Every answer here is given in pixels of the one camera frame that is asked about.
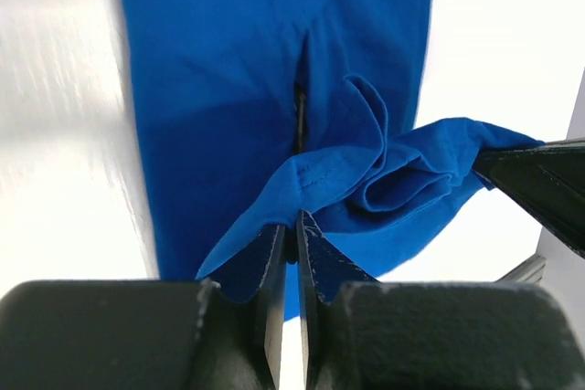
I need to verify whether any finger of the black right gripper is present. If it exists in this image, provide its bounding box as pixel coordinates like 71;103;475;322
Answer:
473;139;584;258

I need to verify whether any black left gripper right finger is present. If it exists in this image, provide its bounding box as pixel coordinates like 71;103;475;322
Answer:
296;212;579;389

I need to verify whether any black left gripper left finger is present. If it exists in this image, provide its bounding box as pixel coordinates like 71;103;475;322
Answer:
1;225;286;389

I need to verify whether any blue printed t-shirt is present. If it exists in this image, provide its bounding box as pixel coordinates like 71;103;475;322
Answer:
112;0;548;322

